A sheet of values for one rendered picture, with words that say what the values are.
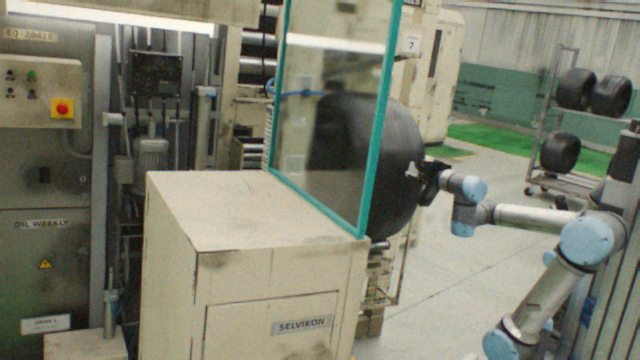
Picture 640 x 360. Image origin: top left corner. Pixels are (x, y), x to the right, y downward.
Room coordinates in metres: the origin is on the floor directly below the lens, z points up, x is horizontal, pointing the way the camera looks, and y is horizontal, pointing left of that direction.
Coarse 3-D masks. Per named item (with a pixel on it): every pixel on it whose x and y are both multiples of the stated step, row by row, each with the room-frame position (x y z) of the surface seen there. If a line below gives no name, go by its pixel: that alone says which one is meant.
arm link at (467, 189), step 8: (456, 176) 1.63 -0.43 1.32; (464, 176) 1.61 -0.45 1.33; (472, 176) 1.60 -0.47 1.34; (448, 184) 1.64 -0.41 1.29; (456, 184) 1.61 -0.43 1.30; (464, 184) 1.58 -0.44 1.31; (472, 184) 1.56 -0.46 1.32; (480, 184) 1.57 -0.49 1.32; (456, 192) 1.60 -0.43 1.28; (464, 192) 1.57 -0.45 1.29; (472, 192) 1.55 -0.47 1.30; (480, 192) 1.57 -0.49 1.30; (456, 200) 1.60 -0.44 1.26; (464, 200) 1.58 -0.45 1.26; (472, 200) 1.56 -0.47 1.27; (480, 200) 1.57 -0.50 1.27
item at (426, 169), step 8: (424, 160) 1.76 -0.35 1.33; (440, 160) 1.79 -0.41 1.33; (416, 168) 1.79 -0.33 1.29; (424, 168) 1.75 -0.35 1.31; (432, 168) 1.74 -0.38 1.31; (440, 168) 1.71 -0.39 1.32; (448, 168) 1.72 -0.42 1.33; (424, 176) 1.75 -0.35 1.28; (432, 176) 1.74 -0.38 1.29; (424, 184) 1.75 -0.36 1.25
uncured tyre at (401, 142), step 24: (384, 120) 1.94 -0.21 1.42; (408, 120) 2.00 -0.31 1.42; (384, 144) 1.87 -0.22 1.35; (408, 144) 1.92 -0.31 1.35; (384, 168) 1.84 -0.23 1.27; (408, 168) 1.89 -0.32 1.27; (384, 192) 1.84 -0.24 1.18; (408, 192) 1.89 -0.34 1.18; (384, 216) 1.87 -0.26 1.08; (408, 216) 1.93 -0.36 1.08
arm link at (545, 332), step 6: (546, 324) 1.47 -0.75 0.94; (552, 324) 1.49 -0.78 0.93; (540, 330) 1.47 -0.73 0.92; (546, 330) 1.47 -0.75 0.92; (540, 336) 1.46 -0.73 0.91; (546, 336) 1.47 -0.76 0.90; (540, 342) 1.45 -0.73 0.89; (546, 342) 1.48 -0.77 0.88; (540, 348) 1.46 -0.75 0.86; (534, 354) 1.47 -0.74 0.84; (540, 354) 1.47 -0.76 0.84
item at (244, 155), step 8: (232, 144) 2.32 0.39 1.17; (240, 144) 2.23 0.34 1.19; (248, 144) 2.25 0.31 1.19; (256, 144) 2.39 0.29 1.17; (232, 152) 2.31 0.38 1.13; (240, 152) 2.23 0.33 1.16; (248, 152) 2.38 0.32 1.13; (256, 152) 2.40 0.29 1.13; (232, 160) 2.31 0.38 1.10; (240, 160) 2.22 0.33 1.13; (248, 160) 2.26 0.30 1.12; (256, 160) 2.27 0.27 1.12; (232, 168) 2.30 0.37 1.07; (240, 168) 2.21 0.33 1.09; (248, 168) 2.38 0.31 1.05; (256, 168) 2.40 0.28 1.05
